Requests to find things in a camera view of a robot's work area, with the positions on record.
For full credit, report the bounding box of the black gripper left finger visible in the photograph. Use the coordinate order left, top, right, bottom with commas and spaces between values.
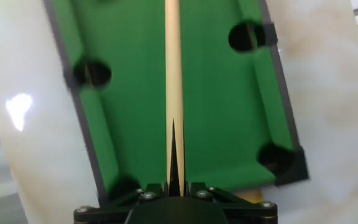
74, 182, 169, 224

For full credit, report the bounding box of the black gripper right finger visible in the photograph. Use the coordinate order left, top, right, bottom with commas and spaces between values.
185, 182, 278, 224

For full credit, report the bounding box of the wooden pool cue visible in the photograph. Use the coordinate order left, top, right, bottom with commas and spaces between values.
164, 0, 186, 197

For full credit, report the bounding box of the mini green pool table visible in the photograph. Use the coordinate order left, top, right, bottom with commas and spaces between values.
42, 0, 310, 208

